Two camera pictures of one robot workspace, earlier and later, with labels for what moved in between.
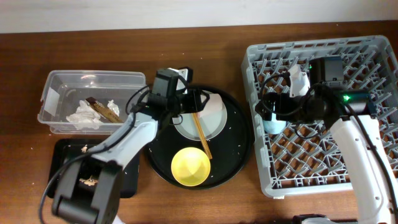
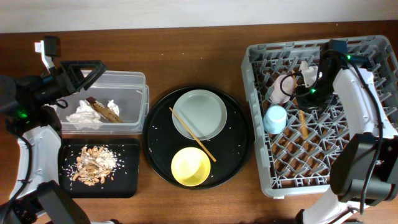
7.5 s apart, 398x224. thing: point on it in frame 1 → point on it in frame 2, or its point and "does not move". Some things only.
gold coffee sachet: (104, 110) does not move
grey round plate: (213, 118) does not move
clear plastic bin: (87, 101) does not move
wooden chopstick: (202, 131) → (301, 113)
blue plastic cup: (274, 126) does not move
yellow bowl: (190, 166) does not move
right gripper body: (288, 104) → (315, 96)
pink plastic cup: (214, 108) → (282, 89)
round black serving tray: (229, 151) does not move
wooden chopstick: (203, 135) → (193, 135)
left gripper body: (188, 101) → (57, 85)
